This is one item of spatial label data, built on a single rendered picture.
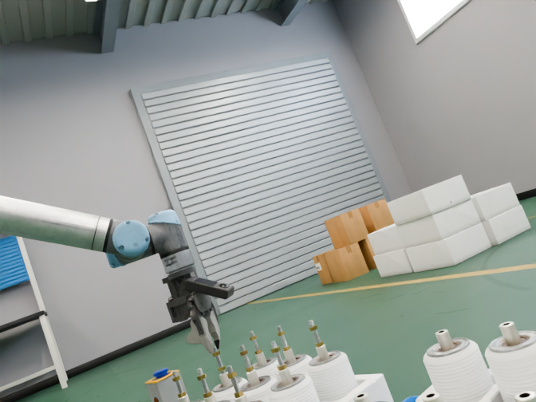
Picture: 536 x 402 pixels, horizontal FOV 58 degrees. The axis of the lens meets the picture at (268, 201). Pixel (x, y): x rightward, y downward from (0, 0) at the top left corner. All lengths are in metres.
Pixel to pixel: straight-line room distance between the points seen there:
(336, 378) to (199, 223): 5.16
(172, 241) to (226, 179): 5.21
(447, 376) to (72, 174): 5.65
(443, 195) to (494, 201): 0.44
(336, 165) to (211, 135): 1.90
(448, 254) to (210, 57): 4.81
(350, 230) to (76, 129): 3.59
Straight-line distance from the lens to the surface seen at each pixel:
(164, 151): 6.30
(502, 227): 3.75
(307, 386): 1.04
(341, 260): 4.57
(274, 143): 6.81
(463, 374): 0.89
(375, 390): 1.13
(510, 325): 0.85
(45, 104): 6.53
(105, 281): 5.99
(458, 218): 3.52
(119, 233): 1.05
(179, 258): 1.20
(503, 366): 0.84
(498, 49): 6.49
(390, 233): 3.77
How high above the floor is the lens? 0.52
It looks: 6 degrees up
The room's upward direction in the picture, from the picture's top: 21 degrees counter-clockwise
